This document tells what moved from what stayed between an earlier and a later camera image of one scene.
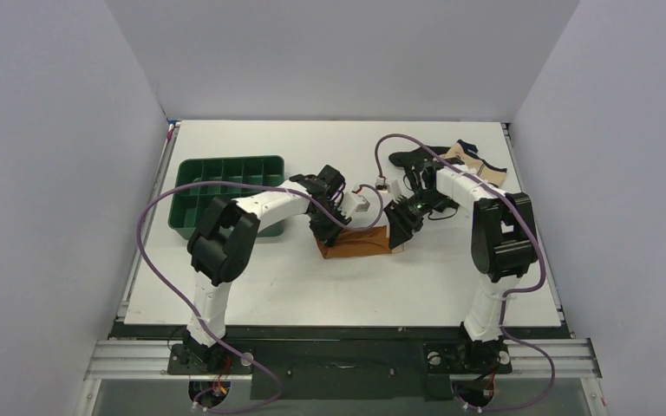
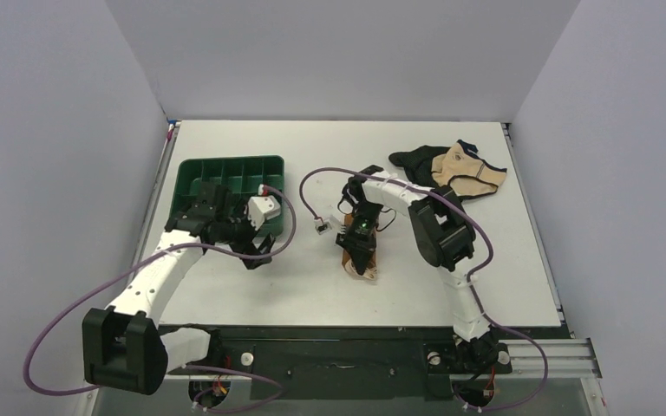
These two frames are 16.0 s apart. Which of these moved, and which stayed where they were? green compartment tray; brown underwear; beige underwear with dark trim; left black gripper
Moved: left black gripper; brown underwear
Stayed: beige underwear with dark trim; green compartment tray
